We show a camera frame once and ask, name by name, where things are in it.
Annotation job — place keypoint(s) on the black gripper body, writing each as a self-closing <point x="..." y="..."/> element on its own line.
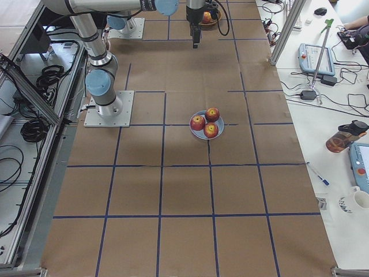
<point x="192" y="15"/>

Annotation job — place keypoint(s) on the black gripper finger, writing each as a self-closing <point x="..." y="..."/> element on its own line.
<point x="196" y="35"/>

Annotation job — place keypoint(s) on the light blue plate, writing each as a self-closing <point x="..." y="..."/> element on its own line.
<point x="200" y="134"/>

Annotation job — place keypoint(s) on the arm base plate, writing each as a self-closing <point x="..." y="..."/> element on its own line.
<point x="118" y="114"/>
<point x="131" y="29"/>

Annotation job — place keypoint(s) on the aluminium frame post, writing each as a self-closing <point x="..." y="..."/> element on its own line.
<point x="286" y="30"/>

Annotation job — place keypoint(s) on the black computer mouse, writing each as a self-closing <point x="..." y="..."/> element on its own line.
<point x="320" y="11"/>

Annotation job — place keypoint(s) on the blue white pen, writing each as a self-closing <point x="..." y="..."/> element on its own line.
<point x="314" y="170"/>

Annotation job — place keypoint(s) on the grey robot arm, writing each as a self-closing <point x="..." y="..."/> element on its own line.
<point x="100" y="81"/>
<point x="195" y="4"/>

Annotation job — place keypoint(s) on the black power adapter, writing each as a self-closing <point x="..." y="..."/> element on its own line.
<point x="308" y="95"/>

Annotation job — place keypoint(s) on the long metal rod tool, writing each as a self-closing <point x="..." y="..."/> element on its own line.
<point x="327" y="28"/>

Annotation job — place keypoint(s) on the brown water bottle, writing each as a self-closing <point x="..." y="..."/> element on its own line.
<point x="346" y="135"/>

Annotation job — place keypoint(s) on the blue teach pendant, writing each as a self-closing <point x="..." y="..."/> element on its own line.
<point x="358" y="154"/>
<point x="308" y="56"/>

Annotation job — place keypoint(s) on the red yellow apple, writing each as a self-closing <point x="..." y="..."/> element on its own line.
<point x="207" y="18"/>

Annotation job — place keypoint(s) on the woven wicker basket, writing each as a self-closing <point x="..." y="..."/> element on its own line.
<point x="213" y="23"/>

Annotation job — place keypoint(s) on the red apple on plate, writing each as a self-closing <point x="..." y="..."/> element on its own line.
<point x="197" y="123"/>
<point x="212" y="114"/>
<point x="211" y="130"/>

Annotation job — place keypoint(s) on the white mug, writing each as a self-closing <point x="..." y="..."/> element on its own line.
<point x="359" y="197"/>

